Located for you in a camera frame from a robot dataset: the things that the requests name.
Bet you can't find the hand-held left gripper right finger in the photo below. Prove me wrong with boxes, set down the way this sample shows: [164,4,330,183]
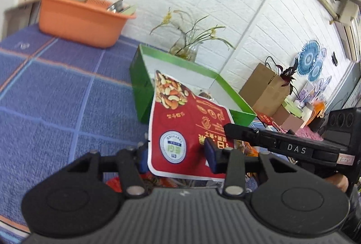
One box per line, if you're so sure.
[204,137,286,196]

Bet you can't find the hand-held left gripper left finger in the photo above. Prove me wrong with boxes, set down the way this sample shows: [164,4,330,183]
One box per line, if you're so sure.
[68,142,149,196]

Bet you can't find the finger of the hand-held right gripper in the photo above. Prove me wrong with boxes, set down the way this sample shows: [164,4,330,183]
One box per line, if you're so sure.
[224,123,271,150]

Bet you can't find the red nut snack packet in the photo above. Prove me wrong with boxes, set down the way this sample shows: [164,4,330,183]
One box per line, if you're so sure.
[147,70,236,179]

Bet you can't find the green cardboard box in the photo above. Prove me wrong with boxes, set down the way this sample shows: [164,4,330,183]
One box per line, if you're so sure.
[129,44,258,127]

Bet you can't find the person's right hand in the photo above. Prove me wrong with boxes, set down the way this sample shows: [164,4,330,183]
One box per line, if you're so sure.
[324,173,349,192]

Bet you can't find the pink fuzzy cloth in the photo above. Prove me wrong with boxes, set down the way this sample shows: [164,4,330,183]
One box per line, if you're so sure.
[293,125,325,143]

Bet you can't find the red flat box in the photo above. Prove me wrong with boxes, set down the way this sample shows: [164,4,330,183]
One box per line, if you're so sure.
[255,112,276,127]

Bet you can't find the pink cardboard box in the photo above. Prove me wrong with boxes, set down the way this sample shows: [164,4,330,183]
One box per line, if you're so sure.
[272,106,305,132]

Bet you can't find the brown paper bag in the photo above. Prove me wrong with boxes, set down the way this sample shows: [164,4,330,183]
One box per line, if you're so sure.
[239,63,286,118]

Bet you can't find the purple leafed plant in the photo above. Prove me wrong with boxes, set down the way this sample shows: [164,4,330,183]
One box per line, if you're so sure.
[278,58,303,98]

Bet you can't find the blue decorative plates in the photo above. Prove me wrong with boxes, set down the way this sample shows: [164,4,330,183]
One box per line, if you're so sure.
[297,40,321,75]

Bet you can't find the glass vase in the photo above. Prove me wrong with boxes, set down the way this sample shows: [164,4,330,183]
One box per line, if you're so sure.
[169,35,201,63]

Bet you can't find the blue checked tablecloth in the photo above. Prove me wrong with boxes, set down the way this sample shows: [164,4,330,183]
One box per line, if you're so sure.
[0,22,158,237]

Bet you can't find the green yellow-flowered plant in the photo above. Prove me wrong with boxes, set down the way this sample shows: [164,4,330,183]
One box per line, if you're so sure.
[149,7,236,58]

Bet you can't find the white air conditioner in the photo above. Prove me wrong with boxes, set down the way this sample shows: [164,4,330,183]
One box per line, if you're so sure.
[333,0,361,61]

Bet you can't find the orange plastic basin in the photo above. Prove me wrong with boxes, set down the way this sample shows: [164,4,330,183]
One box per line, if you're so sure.
[37,0,137,49]

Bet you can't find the metal pot lid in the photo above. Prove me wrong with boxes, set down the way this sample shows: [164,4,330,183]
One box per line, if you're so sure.
[106,0,133,13]

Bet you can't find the blue round wall doily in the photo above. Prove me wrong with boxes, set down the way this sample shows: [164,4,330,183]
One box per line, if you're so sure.
[308,59,324,82]

